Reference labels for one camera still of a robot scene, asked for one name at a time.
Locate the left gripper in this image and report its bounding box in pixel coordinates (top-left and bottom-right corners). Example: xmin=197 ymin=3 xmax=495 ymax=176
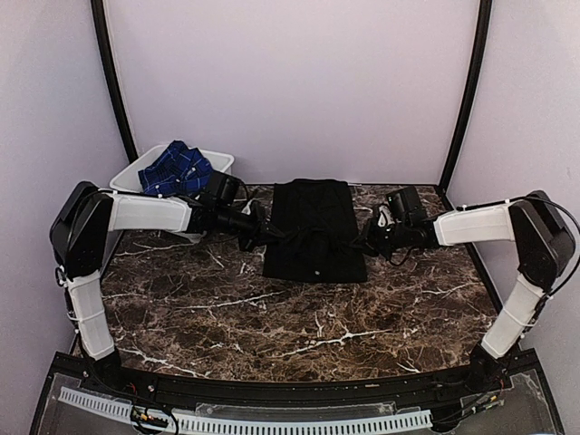
xmin=215 ymin=203 xmax=285 ymax=253

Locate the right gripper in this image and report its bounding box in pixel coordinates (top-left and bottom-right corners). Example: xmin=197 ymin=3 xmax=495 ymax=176
xmin=349 ymin=217 xmax=411 ymax=261

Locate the black long sleeve shirt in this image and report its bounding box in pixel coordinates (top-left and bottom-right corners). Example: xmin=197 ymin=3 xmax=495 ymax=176
xmin=263 ymin=179 xmax=368 ymax=284

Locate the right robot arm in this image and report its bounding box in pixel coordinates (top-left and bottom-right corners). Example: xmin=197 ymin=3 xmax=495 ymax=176
xmin=352 ymin=187 xmax=579 ymax=393

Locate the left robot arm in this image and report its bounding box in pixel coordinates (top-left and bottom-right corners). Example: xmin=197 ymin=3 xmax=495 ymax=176
xmin=49 ymin=181 xmax=285 ymax=395

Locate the blue plaid shirt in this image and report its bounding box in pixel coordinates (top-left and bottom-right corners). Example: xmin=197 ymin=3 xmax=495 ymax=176
xmin=138 ymin=140 xmax=214 ymax=198

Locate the white plastic bin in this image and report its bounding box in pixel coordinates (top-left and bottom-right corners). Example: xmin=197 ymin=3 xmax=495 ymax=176
xmin=110 ymin=140 xmax=235 ymax=198

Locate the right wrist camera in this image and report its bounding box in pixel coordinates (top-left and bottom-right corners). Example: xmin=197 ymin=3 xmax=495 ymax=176
xmin=379 ymin=186 xmax=427 ymax=227

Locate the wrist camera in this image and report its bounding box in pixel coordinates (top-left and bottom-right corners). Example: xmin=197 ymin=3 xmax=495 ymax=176
xmin=379 ymin=186 xmax=427 ymax=227
xmin=199 ymin=170 xmax=244 ymax=208

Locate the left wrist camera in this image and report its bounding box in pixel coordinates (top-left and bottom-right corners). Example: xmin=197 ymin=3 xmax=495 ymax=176
xmin=199 ymin=170 xmax=244 ymax=208

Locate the white slotted cable duct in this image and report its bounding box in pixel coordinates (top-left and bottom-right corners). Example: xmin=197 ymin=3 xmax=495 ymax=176
xmin=57 ymin=387 xmax=432 ymax=434

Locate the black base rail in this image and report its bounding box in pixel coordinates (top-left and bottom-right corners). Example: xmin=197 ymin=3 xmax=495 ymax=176
xmin=30 ymin=350 xmax=565 ymax=434

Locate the right black frame post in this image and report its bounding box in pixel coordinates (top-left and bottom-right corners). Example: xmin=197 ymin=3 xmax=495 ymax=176
xmin=437 ymin=0 xmax=493 ymax=198

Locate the black frame post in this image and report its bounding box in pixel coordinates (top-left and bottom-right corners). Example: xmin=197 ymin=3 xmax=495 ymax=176
xmin=90 ymin=0 xmax=138 ymax=163
xmin=437 ymin=0 xmax=493 ymax=198

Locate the left black frame post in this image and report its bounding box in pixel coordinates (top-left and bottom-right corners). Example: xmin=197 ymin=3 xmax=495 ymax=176
xmin=90 ymin=0 xmax=138 ymax=163

